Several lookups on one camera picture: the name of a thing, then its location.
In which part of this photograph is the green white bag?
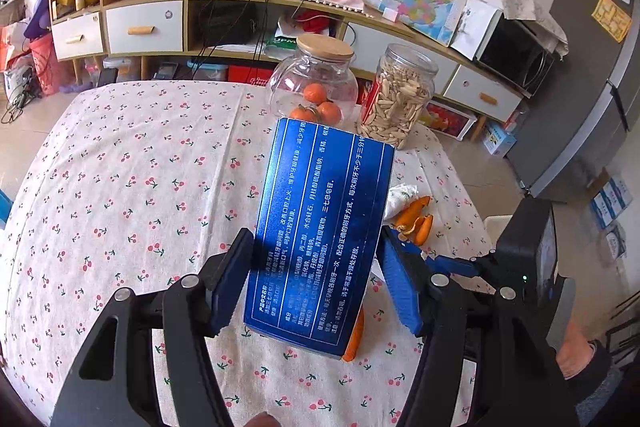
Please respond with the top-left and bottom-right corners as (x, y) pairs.
(265, 32), (301, 60)

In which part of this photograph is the white printed tissue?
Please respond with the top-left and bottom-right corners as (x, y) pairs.
(386, 184), (419, 221)

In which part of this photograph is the orange peel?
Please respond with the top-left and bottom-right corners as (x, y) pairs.
(403, 215), (434, 244)
(342, 307), (365, 362)
(394, 196), (432, 229)

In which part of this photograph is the blue cardboard box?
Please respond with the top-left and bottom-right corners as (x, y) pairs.
(243, 117), (397, 362)

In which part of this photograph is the person's right forearm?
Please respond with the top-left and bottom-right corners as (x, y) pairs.
(554, 318), (614, 408)

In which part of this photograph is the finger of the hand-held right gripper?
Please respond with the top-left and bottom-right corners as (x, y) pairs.
(424, 249), (501, 293)

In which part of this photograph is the black electronic device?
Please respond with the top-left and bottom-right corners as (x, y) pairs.
(192, 2), (258, 48)

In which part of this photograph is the clear plastic seed jar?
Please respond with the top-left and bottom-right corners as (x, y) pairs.
(356, 43), (440, 151)

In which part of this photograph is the white paper bag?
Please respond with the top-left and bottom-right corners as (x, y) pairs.
(450, 0), (503, 60)

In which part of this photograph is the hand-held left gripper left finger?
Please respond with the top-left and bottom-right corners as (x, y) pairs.
(50, 227), (256, 427)

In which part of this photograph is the red carton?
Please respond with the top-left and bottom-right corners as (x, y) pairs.
(229, 66), (276, 86)

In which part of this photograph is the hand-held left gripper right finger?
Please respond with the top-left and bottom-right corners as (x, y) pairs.
(381, 227), (581, 427)

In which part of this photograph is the black microwave oven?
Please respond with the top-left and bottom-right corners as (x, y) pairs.
(475, 19), (556, 98)

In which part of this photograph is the blue white carton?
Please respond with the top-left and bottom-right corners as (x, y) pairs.
(482, 121), (518, 158)

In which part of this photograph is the yellow paper sheet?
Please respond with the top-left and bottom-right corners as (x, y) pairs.
(591, 0), (632, 44)

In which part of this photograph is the stack of blue white cartons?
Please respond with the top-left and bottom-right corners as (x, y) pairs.
(590, 174), (634, 259)

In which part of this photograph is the grey refrigerator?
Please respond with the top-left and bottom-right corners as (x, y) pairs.
(515, 0), (640, 200)

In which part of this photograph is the glass jar with oranges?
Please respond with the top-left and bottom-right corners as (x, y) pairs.
(269, 34), (360, 130)

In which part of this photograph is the purple bag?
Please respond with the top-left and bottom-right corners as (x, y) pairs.
(24, 0), (54, 39)

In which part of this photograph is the tangle of floor cables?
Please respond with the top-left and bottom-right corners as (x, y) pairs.
(0, 84), (42, 124)

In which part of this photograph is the orange red bag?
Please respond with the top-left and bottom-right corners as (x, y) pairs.
(0, 24), (31, 70)

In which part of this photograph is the red cloth bundle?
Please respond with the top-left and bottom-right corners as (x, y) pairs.
(300, 9), (346, 34)

